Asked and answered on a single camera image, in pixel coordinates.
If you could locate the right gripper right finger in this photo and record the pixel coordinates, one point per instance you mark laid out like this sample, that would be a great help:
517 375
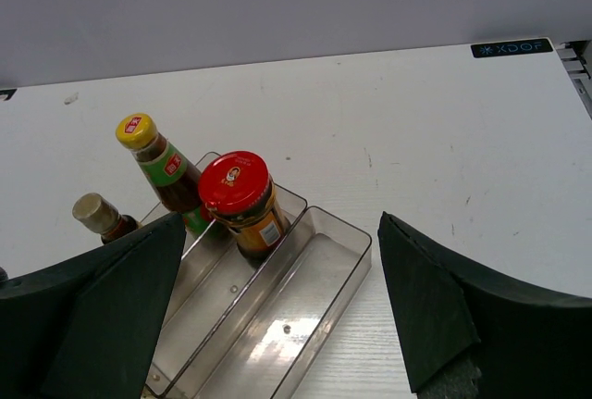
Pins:
469 331

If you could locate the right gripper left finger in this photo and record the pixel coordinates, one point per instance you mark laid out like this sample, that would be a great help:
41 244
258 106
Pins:
88 326

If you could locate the small yellow label bottle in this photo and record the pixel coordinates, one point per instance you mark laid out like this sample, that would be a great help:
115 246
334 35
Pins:
102 218

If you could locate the green label sauce bottle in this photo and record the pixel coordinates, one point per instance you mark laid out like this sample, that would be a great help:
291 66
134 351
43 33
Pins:
173 177

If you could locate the red lid jar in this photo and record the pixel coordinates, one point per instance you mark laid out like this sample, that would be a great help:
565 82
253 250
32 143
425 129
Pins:
237 189

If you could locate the clear three-slot organizer tray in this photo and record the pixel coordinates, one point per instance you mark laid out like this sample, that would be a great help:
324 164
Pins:
238 329

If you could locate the blue corner label right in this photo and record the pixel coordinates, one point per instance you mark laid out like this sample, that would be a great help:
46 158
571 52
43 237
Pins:
512 48

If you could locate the aluminium table rail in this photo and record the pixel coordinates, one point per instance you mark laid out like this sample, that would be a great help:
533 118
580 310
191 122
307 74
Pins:
576 58

